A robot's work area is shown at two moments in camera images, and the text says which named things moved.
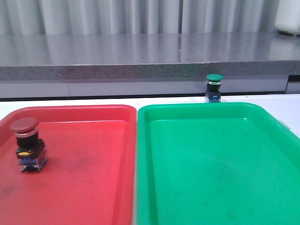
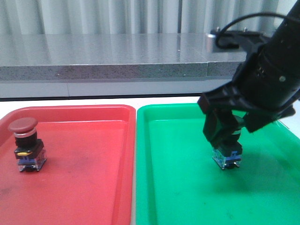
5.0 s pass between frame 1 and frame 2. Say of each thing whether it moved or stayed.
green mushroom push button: moved
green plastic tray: stayed
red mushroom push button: stayed
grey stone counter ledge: stayed
